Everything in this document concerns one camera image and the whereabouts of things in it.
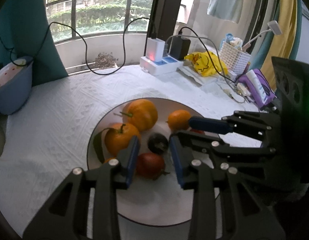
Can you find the white desk lamp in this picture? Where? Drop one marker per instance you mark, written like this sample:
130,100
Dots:
273,27

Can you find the white charger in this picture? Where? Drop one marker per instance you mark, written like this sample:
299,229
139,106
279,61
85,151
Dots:
155,49

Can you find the hanging light blue towel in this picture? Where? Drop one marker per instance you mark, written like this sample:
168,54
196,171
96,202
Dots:
229,10

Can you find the small red fruit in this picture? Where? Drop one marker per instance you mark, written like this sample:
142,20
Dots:
197,131

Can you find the orange with green leaf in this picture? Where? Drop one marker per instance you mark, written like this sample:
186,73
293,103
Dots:
115,138

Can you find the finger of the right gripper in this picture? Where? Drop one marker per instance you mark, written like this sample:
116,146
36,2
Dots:
254,125
183,144

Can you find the orange with stem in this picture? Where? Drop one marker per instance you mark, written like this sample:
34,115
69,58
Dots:
178,120

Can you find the balcony railing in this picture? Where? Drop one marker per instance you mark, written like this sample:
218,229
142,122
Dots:
93,17

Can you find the white power strip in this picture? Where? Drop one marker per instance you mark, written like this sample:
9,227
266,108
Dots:
164,66

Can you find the yellow curtain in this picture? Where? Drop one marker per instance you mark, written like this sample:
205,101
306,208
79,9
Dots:
281,45

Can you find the white tube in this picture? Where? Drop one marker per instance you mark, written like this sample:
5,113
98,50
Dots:
257,90

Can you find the orange mini pumpkin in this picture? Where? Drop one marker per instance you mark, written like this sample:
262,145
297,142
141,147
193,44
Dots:
141,113

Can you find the black charger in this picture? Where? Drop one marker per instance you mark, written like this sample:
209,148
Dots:
179,47

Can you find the white ceramic plate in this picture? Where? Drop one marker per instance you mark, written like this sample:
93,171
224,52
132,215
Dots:
160,202

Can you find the red tomato fruit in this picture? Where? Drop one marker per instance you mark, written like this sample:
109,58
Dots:
150,166

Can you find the purple pouch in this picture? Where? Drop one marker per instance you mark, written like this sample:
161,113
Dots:
269,92

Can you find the white woven basket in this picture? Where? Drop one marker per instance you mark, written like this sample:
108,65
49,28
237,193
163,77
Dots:
234,59

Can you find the dark purple fruit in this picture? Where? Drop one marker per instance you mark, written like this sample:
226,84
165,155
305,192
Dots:
157,143

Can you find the blue plastic bowl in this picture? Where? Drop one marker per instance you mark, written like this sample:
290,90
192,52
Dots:
15,84

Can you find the teal curtain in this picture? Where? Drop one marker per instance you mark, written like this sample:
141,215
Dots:
24,32

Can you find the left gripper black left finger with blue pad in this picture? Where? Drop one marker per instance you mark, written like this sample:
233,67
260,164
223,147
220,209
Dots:
64,215

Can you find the yellow cloth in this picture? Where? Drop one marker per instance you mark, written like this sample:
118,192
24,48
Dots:
207,63

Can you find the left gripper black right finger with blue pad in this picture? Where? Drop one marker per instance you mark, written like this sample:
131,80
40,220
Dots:
223,207

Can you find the small orange kumquat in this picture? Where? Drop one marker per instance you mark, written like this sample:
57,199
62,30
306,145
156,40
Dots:
107,160

